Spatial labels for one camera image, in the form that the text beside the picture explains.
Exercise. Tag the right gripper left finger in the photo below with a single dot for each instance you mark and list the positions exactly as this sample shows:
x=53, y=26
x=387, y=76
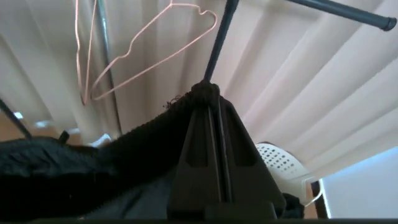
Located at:
x=192, y=186

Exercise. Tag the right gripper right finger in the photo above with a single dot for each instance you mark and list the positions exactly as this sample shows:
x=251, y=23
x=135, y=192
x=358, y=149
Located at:
x=252, y=183

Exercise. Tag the pink clothes hanger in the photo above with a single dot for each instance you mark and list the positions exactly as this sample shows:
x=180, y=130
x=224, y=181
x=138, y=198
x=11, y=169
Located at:
x=155, y=63
x=77, y=37

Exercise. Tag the white laundry basket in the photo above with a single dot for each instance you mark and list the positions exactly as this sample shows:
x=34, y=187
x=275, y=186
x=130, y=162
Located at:
x=286, y=168

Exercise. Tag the black clothes rack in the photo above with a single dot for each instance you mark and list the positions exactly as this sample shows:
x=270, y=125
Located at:
x=219, y=40

